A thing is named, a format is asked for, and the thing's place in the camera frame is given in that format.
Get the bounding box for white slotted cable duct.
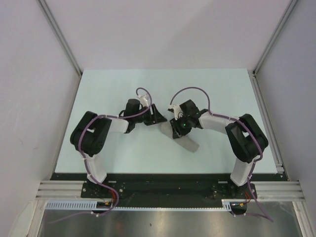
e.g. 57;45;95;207
45;200;231;211

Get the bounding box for right aluminium corner post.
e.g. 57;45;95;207
252;0;300;75

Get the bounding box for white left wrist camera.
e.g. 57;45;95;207
137;94;151;107

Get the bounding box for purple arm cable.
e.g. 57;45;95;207
48;87;153;224
169;86;275;223

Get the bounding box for aluminium corner post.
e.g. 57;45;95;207
252;0;300;75
36;0;83;78

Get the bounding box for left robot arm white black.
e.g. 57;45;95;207
70;99;167;198

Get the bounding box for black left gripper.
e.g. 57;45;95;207
133;104;166;126

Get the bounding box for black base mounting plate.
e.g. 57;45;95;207
51;173;288;208

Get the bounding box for grey cloth napkin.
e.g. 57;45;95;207
159;122;199;153

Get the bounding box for left aluminium corner post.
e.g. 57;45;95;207
36;0;83;78

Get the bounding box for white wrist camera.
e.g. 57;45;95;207
168;104;184;120
137;94;151;107

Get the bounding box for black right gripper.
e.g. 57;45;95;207
169;115;192;140

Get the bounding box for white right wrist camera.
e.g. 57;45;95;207
168;104;184;120

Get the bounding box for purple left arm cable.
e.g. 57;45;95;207
48;87;153;224

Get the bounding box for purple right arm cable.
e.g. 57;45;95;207
169;86;275;223

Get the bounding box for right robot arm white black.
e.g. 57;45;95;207
161;100;269;198

